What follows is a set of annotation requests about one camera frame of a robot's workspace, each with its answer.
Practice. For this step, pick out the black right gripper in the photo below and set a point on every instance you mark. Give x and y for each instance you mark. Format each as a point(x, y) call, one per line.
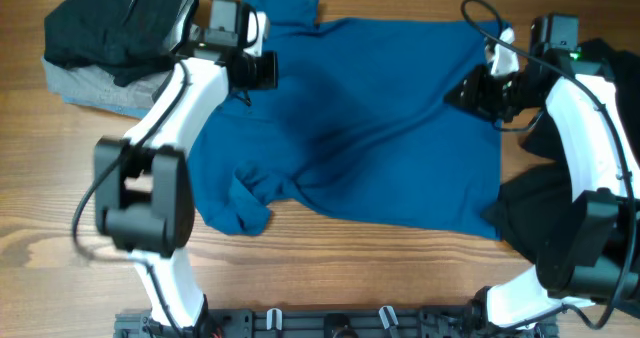
point(475, 94)

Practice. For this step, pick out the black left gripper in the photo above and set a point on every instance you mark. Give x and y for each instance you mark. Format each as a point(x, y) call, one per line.
point(267, 71)

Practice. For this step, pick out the dark green garment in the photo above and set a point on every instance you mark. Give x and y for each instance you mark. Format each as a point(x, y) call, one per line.
point(527, 204)

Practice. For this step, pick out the blue polo shirt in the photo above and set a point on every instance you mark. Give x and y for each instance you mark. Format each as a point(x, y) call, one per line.
point(356, 129)

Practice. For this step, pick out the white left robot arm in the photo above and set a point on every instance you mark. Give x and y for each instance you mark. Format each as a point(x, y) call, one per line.
point(143, 196)

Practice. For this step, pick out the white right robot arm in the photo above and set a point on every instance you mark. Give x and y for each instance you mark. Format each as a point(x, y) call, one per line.
point(587, 256)

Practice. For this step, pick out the light blue folded garment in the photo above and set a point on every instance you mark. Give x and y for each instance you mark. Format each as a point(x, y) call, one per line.
point(120, 110)

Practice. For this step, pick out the black folded garment on stack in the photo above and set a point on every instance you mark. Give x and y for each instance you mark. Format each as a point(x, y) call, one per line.
point(128, 39)

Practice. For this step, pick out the grey folded garment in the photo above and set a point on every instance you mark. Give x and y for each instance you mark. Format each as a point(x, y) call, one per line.
point(95, 85)

